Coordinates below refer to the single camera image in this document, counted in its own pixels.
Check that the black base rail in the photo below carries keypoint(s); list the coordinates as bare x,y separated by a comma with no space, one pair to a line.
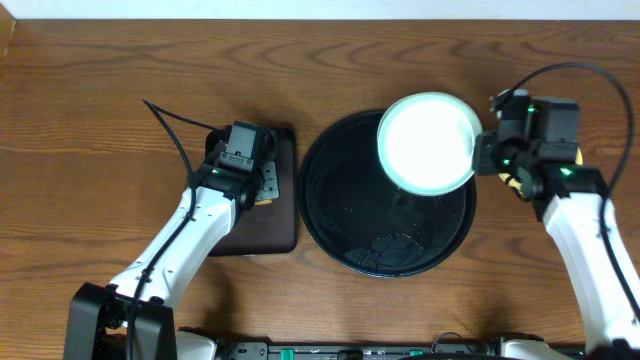
443,347

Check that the mint green plate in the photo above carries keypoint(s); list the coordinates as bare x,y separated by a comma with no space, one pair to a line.
425,143

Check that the yellow green scrub sponge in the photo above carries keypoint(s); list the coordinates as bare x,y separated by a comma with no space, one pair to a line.
264,202

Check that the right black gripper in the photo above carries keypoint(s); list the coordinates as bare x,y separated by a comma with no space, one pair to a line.
485,144

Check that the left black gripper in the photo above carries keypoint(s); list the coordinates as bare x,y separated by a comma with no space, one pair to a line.
270,163

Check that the yellow plate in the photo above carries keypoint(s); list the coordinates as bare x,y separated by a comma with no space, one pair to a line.
516,186

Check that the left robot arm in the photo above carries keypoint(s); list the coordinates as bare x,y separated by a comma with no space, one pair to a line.
133,316

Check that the black round tray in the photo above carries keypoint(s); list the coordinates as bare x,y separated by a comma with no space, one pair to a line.
362,220

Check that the black rectangular tray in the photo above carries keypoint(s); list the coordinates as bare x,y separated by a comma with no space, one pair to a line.
270,228

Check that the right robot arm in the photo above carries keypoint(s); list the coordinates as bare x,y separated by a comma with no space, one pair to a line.
573,203

